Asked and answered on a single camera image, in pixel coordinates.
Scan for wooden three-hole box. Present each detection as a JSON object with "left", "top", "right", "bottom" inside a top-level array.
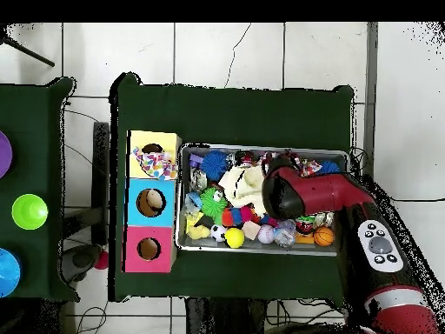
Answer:
[{"left": 121, "top": 130, "right": 183, "bottom": 273}]

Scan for cream knitted cloth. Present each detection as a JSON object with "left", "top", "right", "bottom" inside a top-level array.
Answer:
[{"left": 217, "top": 164, "right": 269, "bottom": 217}]

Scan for black tripod leg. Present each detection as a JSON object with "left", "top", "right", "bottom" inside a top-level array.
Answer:
[{"left": 0, "top": 34, "right": 56, "bottom": 68}]

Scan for shallow silver mesh bin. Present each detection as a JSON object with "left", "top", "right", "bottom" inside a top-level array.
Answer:
[{"left": 175, "top": 142, "right": 349, "bottom": 257}]

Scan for orange toy basketball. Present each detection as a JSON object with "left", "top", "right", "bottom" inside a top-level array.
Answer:
[{"left": 313, "top": 226, "right": 335, "bottom": 247}]

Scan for polka dot cloth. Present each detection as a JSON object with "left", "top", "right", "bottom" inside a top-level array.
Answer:
[
  {"left": 299, "top": 157, "right": 322, "bottom": 178},
  {"left": 132, "top": 145, "right": 179, "bottom": 181},
  {"left": 258, "top": 150, "right": 279, "bottom": 168}
]

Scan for blue spiky ball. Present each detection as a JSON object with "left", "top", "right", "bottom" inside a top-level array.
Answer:
[
  {"left": 200, "top": 150, "right": 229, "bottom": 182},
  {"left": 317, "top": 160, "right": 342, "bottom": 175}
]

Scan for small red ball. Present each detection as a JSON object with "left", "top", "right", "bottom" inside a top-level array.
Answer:
[{"left": 93, "top": 250, "right": 110, "bottom": 271}]

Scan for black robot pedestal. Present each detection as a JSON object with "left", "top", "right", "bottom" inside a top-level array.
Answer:
[{"left": 185, "top": 297, "right": 269, "bottom": 334}]

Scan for small soccer ball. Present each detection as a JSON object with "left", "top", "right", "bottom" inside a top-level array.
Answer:
[{"left": 209, "top": 224, "right": 228, "bottom": 244}]

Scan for lime green bowl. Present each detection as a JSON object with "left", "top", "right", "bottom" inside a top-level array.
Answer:
[{"left": 10, "top": 193, "right": 49, "bottom": 231}]

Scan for small baseball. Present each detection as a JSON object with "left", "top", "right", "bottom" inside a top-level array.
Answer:
[{"left": 256, "top": 224, "right": 276, "bottom": 244}]

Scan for dark green tablecloth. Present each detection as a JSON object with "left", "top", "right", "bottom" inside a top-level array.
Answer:
[
  {"left": 0, "top": 77, "right": 79, "bottom": 302},
  {"left": 108, "top": 71, "right": 355, "bottom": 307}
]

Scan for blue bowl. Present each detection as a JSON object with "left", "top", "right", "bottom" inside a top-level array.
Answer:
[{"left": 0, "top": 247, "right": 22, "bottom": 298}]

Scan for purple bowl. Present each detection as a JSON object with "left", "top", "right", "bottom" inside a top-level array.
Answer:
[{"left": 0, "top": 130, "right": 14, "bottom": 179}]

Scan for green spiky toy with eyes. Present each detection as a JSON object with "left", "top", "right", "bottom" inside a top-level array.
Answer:
[{"left": 199, "top": 187, "right": 229, "bottom": 225}]

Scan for grey rounded base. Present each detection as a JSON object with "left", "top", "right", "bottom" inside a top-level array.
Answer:
[{"left": 61, "top": 244, "right": 103, "bottom": 283}]

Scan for yellow ball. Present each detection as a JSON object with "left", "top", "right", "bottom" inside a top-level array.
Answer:
[{"left": 224, "top": 227, "right": 246, "bottom": 249}]

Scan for black power cable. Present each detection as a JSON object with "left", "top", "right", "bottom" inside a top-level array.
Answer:
[{"left": 392, "top": 196, "right": 445, "bottom": 204}]

